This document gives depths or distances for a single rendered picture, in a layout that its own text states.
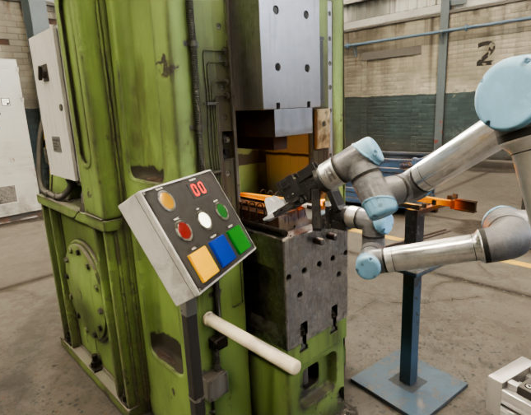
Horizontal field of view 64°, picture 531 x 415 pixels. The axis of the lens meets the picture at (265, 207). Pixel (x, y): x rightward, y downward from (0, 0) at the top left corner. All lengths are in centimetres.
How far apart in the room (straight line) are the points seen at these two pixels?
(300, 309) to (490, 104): 111
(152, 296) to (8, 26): 583
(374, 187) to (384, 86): 910
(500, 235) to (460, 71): 818
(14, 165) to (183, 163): 517
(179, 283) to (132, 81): 96
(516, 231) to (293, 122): 79
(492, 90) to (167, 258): 74
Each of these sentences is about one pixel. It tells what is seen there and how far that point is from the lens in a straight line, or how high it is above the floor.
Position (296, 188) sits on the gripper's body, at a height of 117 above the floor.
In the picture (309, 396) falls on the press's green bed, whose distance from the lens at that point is 200.
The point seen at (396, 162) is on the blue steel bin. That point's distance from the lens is 530.
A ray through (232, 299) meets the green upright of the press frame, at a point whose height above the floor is 65.
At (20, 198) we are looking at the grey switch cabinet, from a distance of 656.
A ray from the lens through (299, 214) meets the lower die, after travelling 163.
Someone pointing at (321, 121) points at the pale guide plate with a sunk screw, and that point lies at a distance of 187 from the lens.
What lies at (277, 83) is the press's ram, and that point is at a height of 145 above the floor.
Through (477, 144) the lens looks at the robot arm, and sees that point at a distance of 100.
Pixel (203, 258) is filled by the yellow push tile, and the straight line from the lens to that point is 106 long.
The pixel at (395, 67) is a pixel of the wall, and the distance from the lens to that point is 998.
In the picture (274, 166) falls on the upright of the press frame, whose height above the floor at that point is 109.
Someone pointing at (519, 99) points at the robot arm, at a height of 137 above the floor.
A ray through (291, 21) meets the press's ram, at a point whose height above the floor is 165.
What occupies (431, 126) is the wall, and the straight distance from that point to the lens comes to 958.
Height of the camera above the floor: 138
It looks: 14 degrees down
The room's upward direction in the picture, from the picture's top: 3 degrees counter-clockwise
